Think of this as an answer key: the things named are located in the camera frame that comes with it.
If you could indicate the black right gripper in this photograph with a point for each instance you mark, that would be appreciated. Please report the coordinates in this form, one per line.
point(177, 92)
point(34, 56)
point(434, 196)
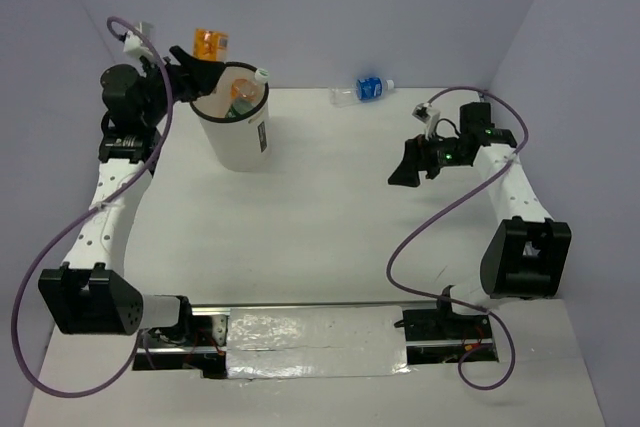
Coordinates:
point(417, 157)

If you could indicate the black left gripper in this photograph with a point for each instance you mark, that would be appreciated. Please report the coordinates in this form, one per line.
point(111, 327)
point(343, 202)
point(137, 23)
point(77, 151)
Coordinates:
point(194, 77)

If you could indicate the small orange juice bottle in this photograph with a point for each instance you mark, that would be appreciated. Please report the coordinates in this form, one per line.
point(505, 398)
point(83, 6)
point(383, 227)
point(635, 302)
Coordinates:
point(210, 45)

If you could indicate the tall orange label clear bottle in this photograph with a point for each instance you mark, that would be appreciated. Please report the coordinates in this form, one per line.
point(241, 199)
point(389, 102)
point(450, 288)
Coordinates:
point(245, 91)

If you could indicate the Pocari Sweat blue label bottle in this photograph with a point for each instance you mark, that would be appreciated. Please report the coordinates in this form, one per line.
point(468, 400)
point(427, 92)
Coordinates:
point(364, 90)

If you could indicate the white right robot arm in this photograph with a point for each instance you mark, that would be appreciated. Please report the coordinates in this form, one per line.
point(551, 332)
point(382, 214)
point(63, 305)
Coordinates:
point(525, 258)

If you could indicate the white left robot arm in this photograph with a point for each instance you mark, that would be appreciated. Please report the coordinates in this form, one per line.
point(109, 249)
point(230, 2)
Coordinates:
point(89, 294)

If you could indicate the white bin with black rim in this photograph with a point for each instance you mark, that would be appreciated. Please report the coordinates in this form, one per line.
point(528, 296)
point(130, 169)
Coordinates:
point(240, 144)

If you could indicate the silver foil tape strip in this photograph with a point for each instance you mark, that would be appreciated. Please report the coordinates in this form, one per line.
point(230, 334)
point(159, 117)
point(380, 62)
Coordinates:
point(315, 342)

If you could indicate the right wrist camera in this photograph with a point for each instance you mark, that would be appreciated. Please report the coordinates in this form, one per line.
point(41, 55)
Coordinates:
point(429, 116)

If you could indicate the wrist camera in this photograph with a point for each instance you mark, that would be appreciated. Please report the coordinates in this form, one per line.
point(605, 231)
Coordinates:
point(133, 46)
point(429, 116)

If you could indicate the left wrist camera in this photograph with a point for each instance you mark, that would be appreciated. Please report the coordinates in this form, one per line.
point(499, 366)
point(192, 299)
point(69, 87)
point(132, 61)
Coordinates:
point(133, 46)

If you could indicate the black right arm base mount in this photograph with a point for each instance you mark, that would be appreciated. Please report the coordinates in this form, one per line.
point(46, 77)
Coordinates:
point(438, 335)

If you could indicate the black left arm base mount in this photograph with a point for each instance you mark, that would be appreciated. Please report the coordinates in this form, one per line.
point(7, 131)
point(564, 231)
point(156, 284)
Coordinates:
point(197, 342)

